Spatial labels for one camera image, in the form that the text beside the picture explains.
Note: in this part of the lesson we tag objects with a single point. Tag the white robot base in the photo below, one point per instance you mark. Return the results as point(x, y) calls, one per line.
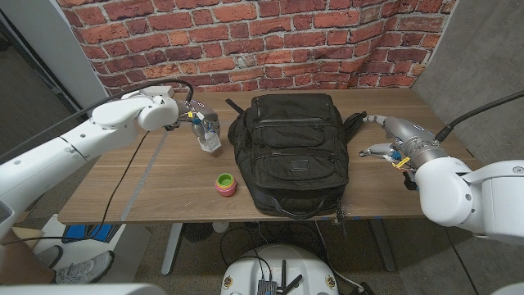
point(245, 270)

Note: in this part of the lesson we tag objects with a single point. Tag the white table leg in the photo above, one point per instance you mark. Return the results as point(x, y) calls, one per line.
point(172, 246)

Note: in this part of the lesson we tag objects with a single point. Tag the blue foot pedals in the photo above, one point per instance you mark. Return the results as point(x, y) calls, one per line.
point(82, 231)

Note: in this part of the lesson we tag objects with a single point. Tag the grey mini computer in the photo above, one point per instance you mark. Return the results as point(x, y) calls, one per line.
point(266, 287)

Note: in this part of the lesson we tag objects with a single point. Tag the black slanted antenna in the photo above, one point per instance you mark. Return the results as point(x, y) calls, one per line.
point(295, 282)

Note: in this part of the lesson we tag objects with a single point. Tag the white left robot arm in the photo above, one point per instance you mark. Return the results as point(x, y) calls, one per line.
point(82, 143)

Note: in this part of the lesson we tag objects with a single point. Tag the white embossed cube package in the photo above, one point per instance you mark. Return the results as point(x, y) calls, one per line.
point(210, 142)

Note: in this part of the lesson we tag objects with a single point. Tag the grey table leg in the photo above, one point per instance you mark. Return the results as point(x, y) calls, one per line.
point(382, 246)

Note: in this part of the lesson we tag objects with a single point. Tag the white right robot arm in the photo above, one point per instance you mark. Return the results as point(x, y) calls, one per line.
point(471, 192)

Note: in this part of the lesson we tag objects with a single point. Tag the black backpack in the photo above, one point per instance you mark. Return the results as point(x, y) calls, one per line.
point(286, 155)

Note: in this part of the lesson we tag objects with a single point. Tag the green pink stacked cups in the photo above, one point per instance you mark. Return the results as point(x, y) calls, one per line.
point(225, 184)

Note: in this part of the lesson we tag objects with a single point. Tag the black upright antenna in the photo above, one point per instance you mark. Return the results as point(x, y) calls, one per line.
point(283, 274)

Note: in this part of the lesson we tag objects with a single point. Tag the white power strip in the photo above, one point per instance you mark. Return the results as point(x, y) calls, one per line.
point(160, 90)

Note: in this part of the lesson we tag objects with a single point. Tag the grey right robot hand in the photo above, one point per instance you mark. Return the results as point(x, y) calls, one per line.
point(399, 133)

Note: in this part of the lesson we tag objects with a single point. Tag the red brick print backdrop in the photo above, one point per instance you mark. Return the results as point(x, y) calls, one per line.
point(245, 41)

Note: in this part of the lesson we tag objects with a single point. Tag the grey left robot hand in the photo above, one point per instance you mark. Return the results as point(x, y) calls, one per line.
point(204, 116)

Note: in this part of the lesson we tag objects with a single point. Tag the white robot chest shell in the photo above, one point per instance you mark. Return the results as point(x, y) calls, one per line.
point(82, 290)

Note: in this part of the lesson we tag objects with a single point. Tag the tan cardboard box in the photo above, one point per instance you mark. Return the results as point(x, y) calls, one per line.
point(20, 258)

